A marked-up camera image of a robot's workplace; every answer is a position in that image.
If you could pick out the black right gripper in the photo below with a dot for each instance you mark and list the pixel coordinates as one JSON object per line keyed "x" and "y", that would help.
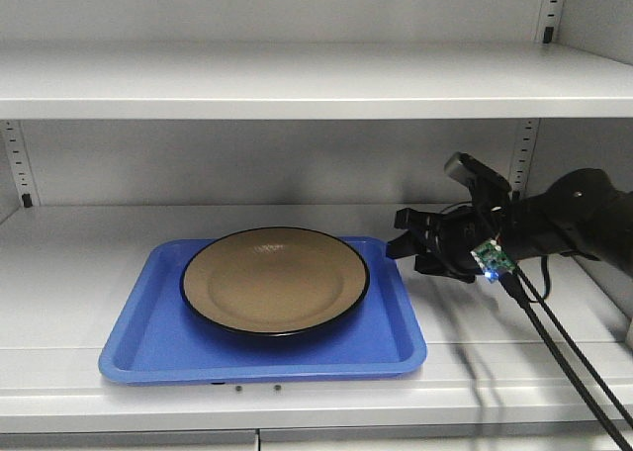
{"x": 441, "y": 243}

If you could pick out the beige plate with black rim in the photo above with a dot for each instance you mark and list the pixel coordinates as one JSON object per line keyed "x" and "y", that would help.
{"x": 275, "y": 280}

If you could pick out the blue plastic tray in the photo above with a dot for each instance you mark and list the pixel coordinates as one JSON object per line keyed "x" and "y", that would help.
{"x": 159, "y": 340}

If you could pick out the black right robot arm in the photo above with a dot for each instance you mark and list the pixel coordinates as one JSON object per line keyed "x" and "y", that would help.
{"x": 580, "y": 214}

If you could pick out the grey upper cabinet shelf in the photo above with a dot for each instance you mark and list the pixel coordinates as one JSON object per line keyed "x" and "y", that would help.
{"x": 288, "y": 81}

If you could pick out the green circuit board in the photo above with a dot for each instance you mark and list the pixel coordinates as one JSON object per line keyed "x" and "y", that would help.
{"x": 492, "y": 260}

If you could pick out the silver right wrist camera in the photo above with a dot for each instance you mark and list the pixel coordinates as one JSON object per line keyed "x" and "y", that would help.
{"x": 470, "y": 172}

